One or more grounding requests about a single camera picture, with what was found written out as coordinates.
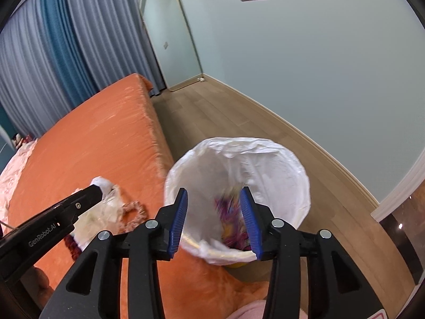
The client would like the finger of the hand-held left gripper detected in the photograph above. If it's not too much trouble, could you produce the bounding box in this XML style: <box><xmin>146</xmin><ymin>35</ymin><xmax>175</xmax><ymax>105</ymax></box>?
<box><xmin>66</xmin><ymin>185</ymin><xmax>104</xmax><ymax>216</ymax></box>

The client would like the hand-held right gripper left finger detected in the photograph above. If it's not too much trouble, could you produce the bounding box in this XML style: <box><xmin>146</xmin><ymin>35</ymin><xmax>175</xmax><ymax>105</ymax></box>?
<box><xmin>40</xmin><ymin>188</ymin><xmax>188</xmax><ymax>319</ymax></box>

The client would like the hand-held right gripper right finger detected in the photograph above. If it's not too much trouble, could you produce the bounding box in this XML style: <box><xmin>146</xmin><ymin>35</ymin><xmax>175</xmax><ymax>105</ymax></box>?
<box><xmin>240</xmin><ymin>186</ymin><xmax>389</xmax><ymax>319</ymax></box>

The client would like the white tissue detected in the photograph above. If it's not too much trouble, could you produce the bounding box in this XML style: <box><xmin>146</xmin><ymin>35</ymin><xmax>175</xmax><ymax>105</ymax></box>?
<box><xmin>90</xmin><ymin>176</ymin><xmax>116</xmax><ymax>194</ymax></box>

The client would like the clear plastic bag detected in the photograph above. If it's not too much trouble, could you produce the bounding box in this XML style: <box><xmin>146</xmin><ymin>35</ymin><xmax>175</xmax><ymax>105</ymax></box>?
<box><xmin>74</xmin><ymin>186</ymin><xmax>126</xmax><ymax>250</ymax></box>

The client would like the colourful snack wrapper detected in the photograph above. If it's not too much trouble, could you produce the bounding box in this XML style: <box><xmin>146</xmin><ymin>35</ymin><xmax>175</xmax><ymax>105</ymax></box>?
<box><xmin>214</xmin><ymin>189</ymin><xmax>253</xmax><ymax>251</ymax></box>

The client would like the white-lined trash bin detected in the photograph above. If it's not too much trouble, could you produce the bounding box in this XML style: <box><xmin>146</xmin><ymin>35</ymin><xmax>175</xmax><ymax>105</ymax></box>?
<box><xmin>164</xmin><ymin>136</ymin><xmax>311</xmax><ymax>266</ymax></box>

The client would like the red knitted item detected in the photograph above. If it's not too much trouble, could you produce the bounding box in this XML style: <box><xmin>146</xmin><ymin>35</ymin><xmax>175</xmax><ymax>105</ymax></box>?
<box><xmin>64</xmin><ymin>234</ymin><xmax>83</xmax><ymax>260</ymax></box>

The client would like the orange bed cover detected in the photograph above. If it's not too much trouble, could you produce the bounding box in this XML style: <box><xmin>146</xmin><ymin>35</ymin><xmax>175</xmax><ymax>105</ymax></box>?
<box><xmin>7</xmin><ymin>73</ymin><xmax>274</xmax><ymax>319</ymax></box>

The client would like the pink quilt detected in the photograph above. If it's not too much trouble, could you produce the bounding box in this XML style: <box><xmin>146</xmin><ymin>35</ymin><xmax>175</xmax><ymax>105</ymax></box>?
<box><xmin>0</xmin><ymin>138</ymin><xmax>39</xmax><ymax>221</ymax></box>

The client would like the dark plush toy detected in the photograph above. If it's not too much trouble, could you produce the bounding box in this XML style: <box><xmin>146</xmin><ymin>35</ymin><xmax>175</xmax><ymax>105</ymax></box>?
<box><xmin>11</xmin><ymin>134</ymin><xmax>34</xmax><ymax>149</ymax></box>

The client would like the grey curtain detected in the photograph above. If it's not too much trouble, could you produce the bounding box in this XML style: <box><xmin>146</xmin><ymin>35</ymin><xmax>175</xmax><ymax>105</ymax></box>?
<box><xmin>0</xmin><ymin>0</ymin><xmax>73</xmax><ymax>137</ymax></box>
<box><xmin>65</xmin><ymin>0</ymin><xmax>167</xmax><ymax>98</ymax></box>

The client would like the dark glossy door panel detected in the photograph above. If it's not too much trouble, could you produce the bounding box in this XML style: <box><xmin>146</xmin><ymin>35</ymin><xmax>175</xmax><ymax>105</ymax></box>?
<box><xmin>379</xmin><ymin>186</ymin><xmax>425</xmax><ymax>287</ymax></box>

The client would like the blue curtain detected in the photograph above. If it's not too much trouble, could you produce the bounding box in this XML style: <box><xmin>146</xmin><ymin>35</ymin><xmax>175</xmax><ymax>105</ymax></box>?
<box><xmin>39</xmin><ymin>0</ymin><xmax>101</xmax><ymax>98</ymax></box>

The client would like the gold framed standing mirror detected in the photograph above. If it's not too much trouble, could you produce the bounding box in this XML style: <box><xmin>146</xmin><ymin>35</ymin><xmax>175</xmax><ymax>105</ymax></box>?
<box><xmin>136</xmin><ymin>0</ymin><xmax>204</xmax><ymax>92</ymax></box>

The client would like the brown bed frame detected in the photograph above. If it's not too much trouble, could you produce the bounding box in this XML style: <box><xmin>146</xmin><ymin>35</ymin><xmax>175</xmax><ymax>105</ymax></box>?
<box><xmin>31</xmin><ymin>267</ymin><xmax>54</xmax><ymax>304</ymax></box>

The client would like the white door frame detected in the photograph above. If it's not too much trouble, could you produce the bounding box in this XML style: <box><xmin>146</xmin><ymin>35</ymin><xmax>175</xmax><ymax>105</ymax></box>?
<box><xmin>370</xmin><ymin>163</ymin><xmax>425</xmax><ymax>222</ymax></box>

